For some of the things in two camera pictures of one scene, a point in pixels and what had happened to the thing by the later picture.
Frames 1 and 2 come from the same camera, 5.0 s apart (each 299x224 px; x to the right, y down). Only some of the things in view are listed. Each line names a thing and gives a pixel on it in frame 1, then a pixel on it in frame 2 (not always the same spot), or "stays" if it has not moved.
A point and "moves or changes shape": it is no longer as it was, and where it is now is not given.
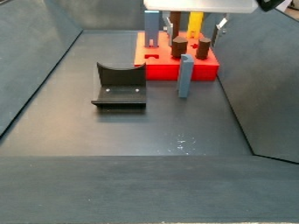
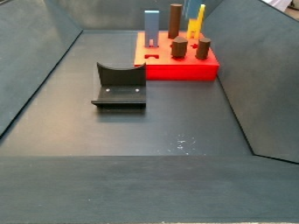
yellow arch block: (195, 24) stays
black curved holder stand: (122, 87) stays
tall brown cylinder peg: (175, 19) stays
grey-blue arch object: (185, 76) moves or changes shape
